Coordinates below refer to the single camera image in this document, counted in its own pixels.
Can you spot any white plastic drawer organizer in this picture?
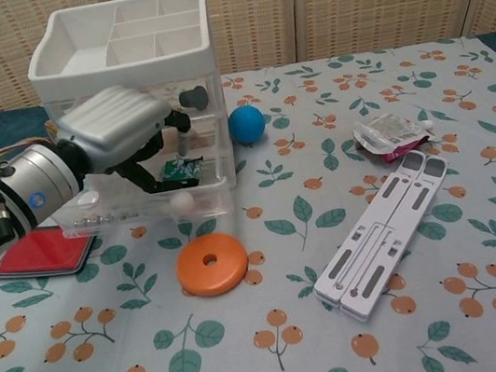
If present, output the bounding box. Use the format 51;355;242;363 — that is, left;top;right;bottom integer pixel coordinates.
18;0;243;241

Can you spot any red ink pad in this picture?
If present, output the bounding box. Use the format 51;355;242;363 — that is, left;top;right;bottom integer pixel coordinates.
0;219;102;285

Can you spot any magenta packet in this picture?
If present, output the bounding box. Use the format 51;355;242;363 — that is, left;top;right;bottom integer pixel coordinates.
378;137;434;167

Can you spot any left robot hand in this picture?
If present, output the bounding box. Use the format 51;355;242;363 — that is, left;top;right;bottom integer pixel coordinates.
47;75;202;209

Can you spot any small green circuit board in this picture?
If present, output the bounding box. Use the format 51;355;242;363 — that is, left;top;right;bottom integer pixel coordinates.
157;154;208;185

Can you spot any clear drawer with white knob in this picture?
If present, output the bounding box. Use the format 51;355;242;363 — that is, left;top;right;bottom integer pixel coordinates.
46;151;234;241

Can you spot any clear drawer with grey knob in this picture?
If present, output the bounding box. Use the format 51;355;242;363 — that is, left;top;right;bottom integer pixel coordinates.
43;75;224;143

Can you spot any white folding laptop stand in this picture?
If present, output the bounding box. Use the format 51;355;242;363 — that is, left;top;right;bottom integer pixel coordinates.
295;145;471;330

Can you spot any blue ball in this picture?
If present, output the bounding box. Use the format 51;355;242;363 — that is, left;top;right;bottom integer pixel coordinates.
225;102;269;147

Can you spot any orange disc with hole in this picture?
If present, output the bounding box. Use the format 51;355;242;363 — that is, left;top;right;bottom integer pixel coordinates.
171;228;255;301

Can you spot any leaf and berry tablecloth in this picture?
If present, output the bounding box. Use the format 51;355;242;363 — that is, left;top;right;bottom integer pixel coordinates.
0;31;496;372

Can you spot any silver spout pouch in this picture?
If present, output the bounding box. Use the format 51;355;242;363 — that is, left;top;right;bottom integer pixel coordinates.
350;107;438;156

